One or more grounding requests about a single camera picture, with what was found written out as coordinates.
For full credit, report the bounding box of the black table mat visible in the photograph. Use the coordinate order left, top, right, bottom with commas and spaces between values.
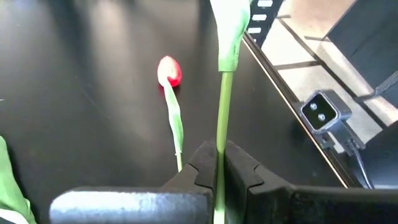
0, 0, 349, 224

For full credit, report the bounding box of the cream artificial tulip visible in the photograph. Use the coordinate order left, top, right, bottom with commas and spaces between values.
208, 0, 251, 224

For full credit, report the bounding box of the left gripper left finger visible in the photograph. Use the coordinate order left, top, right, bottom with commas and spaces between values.
49, 140, 217, 224

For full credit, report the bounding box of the red artificial tulip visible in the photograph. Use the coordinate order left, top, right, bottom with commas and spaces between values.
0, 136, 38, 224
157, 55, 185, 172

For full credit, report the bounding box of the black camera cable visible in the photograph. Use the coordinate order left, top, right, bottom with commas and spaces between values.
345, 139, 376, 190

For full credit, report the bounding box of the black box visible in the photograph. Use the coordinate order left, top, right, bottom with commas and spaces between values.
326, 0, 398, 108

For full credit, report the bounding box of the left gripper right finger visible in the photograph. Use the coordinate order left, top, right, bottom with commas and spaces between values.
225, 141, 398, 224

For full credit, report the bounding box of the black strip with white slots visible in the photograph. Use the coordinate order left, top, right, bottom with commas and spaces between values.
245, 0, 285, 47

